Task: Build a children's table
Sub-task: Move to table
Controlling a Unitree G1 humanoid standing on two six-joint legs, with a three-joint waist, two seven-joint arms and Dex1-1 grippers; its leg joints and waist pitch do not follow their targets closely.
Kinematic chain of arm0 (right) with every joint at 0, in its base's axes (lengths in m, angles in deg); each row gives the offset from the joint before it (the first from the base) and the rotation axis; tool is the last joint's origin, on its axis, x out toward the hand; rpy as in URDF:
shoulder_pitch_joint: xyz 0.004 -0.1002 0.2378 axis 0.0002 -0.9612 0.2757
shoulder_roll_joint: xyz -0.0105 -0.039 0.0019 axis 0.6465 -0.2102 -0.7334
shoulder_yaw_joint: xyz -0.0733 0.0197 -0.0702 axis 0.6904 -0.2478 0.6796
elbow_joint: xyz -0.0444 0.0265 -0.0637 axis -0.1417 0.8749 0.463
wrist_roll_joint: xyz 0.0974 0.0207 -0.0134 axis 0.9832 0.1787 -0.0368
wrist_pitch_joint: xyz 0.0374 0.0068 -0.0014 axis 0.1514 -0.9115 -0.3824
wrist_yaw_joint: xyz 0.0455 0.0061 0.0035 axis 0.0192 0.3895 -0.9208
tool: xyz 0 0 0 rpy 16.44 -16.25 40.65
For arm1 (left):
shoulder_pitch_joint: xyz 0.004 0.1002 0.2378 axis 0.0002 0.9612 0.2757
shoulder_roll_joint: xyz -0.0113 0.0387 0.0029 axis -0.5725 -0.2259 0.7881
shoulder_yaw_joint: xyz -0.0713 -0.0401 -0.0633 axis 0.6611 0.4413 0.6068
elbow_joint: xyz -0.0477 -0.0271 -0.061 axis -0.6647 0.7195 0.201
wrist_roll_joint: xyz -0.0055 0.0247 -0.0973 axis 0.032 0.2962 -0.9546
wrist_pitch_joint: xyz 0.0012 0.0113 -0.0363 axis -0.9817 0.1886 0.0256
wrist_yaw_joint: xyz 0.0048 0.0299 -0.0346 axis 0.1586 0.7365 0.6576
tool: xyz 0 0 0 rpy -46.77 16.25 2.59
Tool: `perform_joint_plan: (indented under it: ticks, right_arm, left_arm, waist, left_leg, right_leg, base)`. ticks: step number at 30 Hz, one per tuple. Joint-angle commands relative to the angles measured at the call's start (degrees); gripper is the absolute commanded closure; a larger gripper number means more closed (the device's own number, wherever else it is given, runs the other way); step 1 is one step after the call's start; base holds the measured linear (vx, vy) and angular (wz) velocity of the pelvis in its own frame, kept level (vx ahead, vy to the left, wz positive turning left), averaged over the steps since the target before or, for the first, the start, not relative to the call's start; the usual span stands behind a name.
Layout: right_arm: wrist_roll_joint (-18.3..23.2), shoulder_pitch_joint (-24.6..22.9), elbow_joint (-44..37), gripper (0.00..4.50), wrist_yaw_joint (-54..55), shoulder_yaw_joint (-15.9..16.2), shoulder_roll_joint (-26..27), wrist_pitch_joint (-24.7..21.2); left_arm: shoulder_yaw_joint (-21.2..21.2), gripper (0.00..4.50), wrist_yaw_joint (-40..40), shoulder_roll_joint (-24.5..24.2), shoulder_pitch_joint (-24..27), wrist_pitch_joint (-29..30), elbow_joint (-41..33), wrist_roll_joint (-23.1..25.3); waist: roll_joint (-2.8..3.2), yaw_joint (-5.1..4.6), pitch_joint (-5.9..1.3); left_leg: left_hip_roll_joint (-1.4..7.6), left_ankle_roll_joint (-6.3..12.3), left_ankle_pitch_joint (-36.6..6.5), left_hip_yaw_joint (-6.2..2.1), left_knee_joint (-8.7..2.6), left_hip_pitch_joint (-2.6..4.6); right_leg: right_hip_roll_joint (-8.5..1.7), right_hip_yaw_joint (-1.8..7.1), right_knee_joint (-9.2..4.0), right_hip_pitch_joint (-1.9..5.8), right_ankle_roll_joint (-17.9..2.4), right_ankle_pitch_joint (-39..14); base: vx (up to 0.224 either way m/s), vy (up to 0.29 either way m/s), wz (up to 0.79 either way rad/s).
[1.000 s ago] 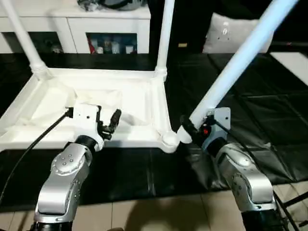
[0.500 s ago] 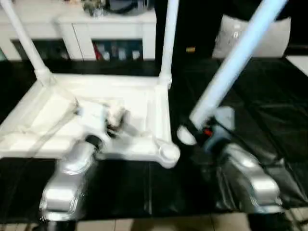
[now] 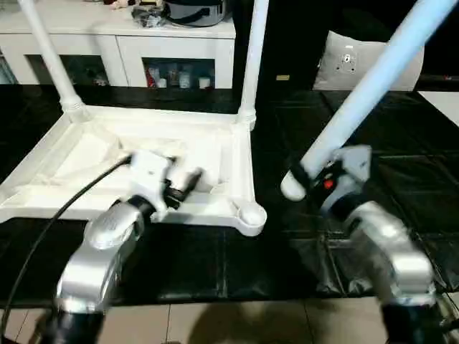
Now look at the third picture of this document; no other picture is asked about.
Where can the white plastic table top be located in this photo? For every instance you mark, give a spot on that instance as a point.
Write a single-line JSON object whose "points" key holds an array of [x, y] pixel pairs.
{"points": [[215, 136]]}

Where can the white plastic table leg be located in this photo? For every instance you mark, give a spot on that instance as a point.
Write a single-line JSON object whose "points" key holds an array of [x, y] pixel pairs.
{"points": [[358, 100], [54, 61], [254, 61]]}

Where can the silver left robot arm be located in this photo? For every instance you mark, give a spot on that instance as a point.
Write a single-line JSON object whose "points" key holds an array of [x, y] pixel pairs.
{"points": [[93, 258]]}

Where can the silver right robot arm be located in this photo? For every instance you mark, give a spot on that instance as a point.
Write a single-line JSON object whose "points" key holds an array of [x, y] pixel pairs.
{"points": [[394, 243]]}

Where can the black work mat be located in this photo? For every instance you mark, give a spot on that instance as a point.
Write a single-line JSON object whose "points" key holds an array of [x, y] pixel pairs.
{"points": [[215, 268]]}

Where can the red packet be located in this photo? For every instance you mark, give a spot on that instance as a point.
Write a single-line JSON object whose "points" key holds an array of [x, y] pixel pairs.
{"points": [[152, 79]]}

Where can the grey cushion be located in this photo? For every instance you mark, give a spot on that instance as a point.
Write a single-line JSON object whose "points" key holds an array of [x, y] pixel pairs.
{"points": [[340, 71]]}

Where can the white sideboard cabinet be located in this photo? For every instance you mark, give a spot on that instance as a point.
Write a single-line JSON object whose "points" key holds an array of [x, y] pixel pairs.
{"points": [[107, 46]]}

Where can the black cabinet with gold label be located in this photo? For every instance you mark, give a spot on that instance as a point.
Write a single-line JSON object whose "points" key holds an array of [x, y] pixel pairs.
{"points": [[287, 43]]}

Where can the white flat board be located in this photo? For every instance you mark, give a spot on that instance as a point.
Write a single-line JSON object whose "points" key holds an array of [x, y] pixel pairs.
{"points": [[441, 105]]}

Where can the black bar with red light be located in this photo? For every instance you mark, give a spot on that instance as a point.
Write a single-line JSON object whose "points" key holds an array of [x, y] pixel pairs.
{"points": [[443, 77]]}

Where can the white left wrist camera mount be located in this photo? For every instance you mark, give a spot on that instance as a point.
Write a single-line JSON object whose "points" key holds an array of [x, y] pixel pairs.
{"points": [[148, 172]]}

